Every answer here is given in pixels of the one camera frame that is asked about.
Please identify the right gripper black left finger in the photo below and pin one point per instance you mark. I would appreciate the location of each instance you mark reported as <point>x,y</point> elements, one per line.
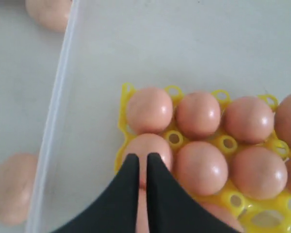
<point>115,210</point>

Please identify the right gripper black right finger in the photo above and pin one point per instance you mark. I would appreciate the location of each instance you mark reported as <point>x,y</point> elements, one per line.
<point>170,209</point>

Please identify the yellow plastic egg tray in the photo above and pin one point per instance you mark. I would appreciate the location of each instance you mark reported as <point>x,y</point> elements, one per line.
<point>251,213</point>

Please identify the clear plastic tray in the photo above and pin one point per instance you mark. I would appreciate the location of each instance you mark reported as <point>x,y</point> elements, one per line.
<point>28,62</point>

